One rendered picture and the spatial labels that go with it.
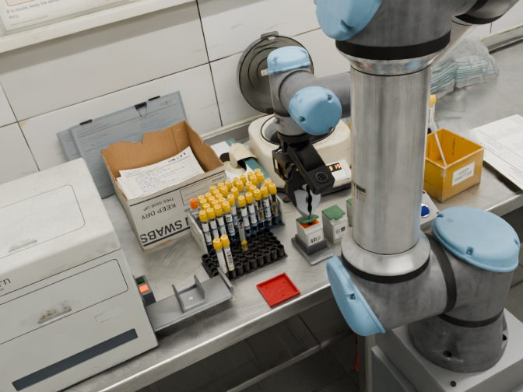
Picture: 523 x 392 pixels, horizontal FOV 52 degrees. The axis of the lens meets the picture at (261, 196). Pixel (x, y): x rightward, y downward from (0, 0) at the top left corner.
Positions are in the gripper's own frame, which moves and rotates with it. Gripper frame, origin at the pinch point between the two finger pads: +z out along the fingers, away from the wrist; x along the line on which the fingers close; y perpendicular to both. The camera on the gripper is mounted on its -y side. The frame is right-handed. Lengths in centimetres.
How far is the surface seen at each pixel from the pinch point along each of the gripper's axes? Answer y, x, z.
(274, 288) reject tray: -5.7, 12.7, 10.0
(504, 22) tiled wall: 56, -113, 2
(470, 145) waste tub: 1.6, -45.7, 1.4
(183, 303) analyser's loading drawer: -5.1, 31.4, 3.7
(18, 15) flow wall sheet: 57, 39, -40
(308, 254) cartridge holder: -2.2, 2.3, 8.5
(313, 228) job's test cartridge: -1.0, -0.1, 3.1
